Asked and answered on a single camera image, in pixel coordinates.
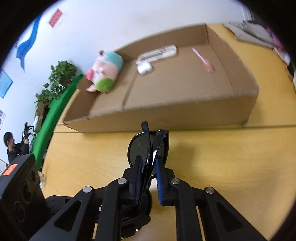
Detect black sunglasses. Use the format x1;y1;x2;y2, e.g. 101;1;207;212
127;121;170;179

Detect white earbuds case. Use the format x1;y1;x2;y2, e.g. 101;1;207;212
137;62;153;75

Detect pink pen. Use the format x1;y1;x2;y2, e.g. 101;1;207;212
192;48;214;73

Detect cream phone case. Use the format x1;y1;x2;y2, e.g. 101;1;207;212
135;45;178;65

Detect green cloth backdrop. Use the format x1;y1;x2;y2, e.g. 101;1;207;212
30;74;84;170

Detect person in black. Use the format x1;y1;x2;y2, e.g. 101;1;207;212
4;121;34;164

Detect pink pig plush toy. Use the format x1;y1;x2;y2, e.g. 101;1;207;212
86;50;124;93

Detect green potted plant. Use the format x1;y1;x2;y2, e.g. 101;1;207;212
33;60;79;110

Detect brown cardboard box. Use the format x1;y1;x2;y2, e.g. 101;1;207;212
63;25;259;133

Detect grey canvas bag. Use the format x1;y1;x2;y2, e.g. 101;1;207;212
222;22;275;49

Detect black camera box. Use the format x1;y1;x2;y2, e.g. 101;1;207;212
1;154;48;240

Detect blue wall poster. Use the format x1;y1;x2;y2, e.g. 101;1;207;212
0;69;13;98

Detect blue wall decoration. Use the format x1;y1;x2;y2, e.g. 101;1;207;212
16;14;42;71

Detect red wall sign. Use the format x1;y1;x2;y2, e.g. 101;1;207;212
49;9;64;28

